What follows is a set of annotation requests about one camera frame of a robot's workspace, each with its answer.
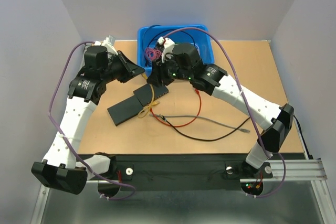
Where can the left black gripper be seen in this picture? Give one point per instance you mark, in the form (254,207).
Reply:
(130,68)

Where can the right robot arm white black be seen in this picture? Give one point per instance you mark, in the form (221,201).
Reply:
(183,62)

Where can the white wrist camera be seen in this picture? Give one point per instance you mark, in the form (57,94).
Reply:
(108,42)
(165,45)

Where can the small black network switch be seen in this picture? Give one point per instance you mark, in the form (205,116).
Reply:
(144,93)

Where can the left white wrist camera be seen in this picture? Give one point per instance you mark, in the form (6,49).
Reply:
(108,42)

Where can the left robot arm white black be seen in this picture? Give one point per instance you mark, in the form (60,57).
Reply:
(62,168)

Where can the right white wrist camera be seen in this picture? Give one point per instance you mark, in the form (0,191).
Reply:
(165,45)

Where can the large black network switch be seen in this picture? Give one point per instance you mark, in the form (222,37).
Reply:
(125,110)

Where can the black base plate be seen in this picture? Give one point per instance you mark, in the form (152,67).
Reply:
(178,172)

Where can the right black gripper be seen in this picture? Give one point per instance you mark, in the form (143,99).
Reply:
(158,72)

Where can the blue plastic bin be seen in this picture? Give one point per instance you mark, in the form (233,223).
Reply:
(147,37)

